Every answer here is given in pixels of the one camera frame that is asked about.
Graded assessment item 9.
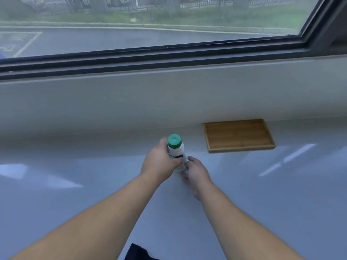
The person's left hand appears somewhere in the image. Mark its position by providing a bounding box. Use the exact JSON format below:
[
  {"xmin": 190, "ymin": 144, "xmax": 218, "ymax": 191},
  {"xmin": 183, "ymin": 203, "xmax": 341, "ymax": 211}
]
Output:
[{"xmin": 140, "ymin": 137, "xmax": 185, "ymax": 185}]

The person's right hand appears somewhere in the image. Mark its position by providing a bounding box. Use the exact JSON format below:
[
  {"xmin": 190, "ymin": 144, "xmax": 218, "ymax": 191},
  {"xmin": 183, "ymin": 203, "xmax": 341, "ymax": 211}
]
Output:
[{"xmin": 182, "ymin": 156, "xmax": 215, "ymax": 201}]

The white bottle green cap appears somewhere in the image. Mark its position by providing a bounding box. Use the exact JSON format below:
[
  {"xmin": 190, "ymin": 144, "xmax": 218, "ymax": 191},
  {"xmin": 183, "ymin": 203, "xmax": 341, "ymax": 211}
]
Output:
[{"xmin": 167, "ymin": 134, "xmax": 188, "ymax": 172}]

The wooden tray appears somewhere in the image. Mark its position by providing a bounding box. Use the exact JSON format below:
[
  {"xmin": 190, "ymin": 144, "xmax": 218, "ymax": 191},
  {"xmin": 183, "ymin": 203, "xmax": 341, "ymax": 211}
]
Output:
[{"xmin": 204, "ymin": 119, "xmax": 276, "ymax": 153}]

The dark blue cloth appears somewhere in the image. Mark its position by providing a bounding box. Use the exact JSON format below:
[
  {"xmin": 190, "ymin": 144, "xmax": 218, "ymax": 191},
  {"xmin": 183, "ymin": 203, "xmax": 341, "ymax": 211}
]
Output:
[{"xmin": 127, "ymin": 243, "xmax": 160, "ymax": 260}]

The person's left forearm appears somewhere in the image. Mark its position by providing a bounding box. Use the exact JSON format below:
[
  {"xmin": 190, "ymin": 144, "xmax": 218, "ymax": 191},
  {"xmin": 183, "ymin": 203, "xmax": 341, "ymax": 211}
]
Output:
[{"xmin": 8, "ymin": 173, "xmax": 163, "ymax": 260}]

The person's right forearm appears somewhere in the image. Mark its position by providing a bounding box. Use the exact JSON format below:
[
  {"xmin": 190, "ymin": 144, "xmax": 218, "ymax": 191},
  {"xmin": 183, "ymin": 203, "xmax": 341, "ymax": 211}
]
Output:
[{"xmin": 199, "ymin": 184, "xmax": 307, "ymax": 260}]

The dark window frame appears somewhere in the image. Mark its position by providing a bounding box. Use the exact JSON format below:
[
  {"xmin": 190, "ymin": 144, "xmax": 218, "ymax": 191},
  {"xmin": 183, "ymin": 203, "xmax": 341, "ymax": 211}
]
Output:
[{"xmin": 0, "ymin": 0, "xmax": 347, "ymax": 80}]

